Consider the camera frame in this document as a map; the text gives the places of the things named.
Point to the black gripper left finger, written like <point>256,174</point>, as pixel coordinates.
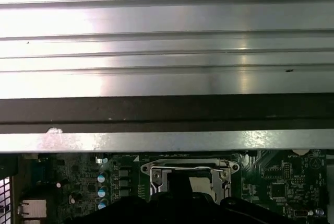
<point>130,211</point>

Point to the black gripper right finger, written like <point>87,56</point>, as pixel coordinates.
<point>221,213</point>

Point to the silver CPU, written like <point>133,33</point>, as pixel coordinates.
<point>199,186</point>

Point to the metal socket cover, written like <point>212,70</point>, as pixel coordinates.
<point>159,182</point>

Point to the CPU socket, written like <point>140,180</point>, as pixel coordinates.
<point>146,168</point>

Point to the blue silver capacitor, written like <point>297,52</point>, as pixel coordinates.
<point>102,177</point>
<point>102,191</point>
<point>103,204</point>

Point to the green motherboard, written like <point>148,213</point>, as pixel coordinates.
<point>255,182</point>

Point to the square black chip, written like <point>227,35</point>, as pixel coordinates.
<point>278,191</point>

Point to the silver Ethernet port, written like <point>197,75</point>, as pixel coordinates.
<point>32,208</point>

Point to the silver coin battery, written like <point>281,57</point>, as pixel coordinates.
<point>300,152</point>

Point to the black PC case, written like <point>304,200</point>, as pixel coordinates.
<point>167,109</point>

